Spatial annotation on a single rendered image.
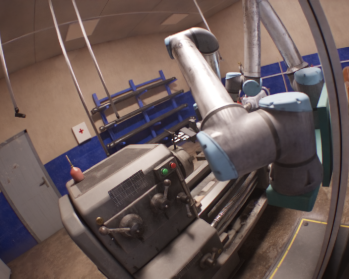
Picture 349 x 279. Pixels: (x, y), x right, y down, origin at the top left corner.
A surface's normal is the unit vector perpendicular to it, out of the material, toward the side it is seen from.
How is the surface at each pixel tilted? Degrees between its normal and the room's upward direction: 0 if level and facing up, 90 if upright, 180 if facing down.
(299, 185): 70
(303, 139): 91
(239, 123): 37
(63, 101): 90
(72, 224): 46
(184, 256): 32
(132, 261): 90
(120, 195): 90
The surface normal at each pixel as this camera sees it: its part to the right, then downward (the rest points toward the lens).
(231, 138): -0.28, -0.41
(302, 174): -0.41, 0.05
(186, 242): 0.01, -0.77
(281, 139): -0.07, 0.19
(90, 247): 0.62, -0.04
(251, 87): -0.42, 0.48
